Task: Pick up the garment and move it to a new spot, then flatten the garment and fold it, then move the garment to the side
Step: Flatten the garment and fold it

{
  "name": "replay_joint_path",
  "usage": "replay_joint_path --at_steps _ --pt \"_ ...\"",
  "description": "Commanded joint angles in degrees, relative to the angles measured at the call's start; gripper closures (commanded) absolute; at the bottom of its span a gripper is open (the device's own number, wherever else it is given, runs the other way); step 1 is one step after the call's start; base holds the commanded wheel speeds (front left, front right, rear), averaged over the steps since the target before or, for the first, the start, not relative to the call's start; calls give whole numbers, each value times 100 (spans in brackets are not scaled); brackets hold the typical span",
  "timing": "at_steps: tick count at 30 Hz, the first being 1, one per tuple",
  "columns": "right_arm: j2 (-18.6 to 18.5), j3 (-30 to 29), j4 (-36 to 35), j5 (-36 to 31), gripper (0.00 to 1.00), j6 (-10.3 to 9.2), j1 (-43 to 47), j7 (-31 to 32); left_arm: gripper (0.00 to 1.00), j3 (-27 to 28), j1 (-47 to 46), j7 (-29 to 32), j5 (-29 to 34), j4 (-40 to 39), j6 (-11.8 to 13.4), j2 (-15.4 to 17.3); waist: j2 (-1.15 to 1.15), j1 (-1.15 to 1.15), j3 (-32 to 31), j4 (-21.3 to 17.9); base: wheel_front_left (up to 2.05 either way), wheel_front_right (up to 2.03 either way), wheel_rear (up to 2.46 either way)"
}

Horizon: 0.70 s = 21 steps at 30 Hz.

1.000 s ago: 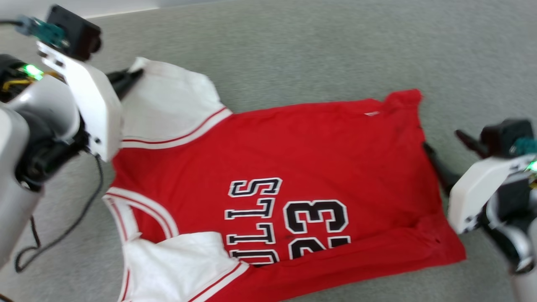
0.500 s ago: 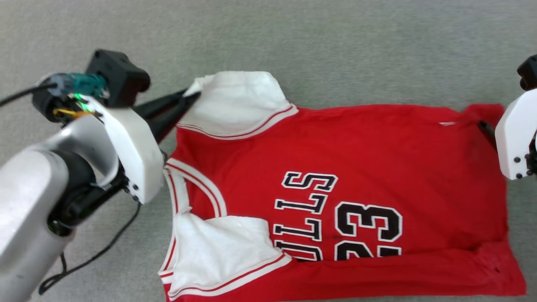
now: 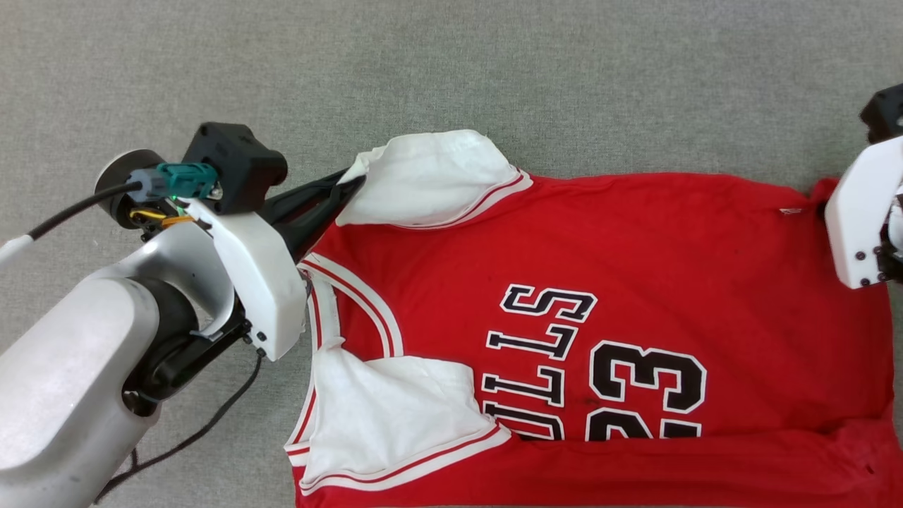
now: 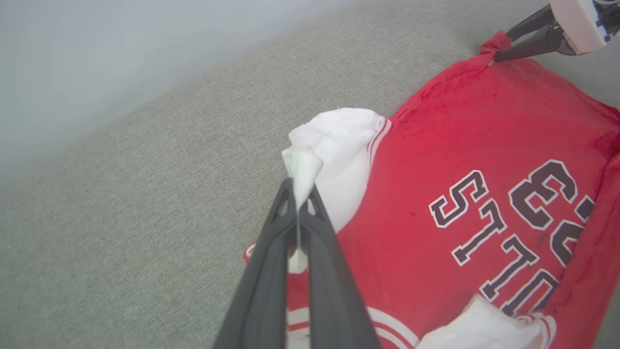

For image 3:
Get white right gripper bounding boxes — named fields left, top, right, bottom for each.
left=824, top=136, right=903, bottom=290

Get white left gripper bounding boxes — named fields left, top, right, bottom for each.
left=185, top=168, right=368, bottom=362

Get red basketball jersey white sleeves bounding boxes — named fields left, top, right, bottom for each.
left=284, top=129, right=903, bottom=508

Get teal cable connector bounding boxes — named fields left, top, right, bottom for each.
left=127, top=162, right=219, bottom=202

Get yellow orange wire bundle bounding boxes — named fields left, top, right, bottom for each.
left=129, top=206, right=195, bottom=230

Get black cable with white sleeve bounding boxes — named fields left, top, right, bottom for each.
left=0, top=180, right=145, bottom=265

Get thin black cable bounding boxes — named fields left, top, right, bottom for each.
left=95, top=349, right=263, bottom=503

